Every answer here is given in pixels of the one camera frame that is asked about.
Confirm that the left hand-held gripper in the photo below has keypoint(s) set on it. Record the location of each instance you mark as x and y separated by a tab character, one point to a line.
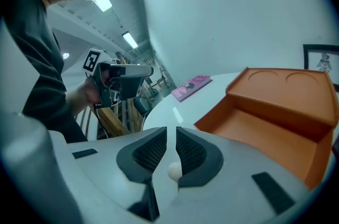
92	61

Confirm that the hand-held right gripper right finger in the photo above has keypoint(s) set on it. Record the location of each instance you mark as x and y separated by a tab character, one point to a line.
233	186

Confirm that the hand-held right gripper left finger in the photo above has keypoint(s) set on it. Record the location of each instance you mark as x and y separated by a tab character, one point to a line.
106	178

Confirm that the small beige ball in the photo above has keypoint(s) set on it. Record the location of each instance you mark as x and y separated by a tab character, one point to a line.
174	171

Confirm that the orange leather tray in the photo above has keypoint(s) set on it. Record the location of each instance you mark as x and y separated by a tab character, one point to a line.
265	133

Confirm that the person's left forearm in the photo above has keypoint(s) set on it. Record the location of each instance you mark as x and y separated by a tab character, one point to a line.
75	98

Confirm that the white round table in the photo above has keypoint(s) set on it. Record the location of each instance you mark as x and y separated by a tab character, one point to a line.
169	117

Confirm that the person's left hand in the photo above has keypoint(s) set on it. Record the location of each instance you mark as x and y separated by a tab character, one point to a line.
90	91

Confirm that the long ceiling light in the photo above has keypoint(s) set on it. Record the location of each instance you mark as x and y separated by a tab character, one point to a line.
103	2
129	39

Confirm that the pink book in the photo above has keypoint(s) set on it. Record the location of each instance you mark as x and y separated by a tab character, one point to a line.
190	88

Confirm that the round ceiling downlight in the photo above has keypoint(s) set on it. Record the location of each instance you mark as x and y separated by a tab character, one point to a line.
65	55

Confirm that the person's black clothing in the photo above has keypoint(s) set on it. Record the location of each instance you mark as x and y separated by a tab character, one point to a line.
39	72

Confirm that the black picture frame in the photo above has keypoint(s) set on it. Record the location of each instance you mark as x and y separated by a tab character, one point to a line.
321	61

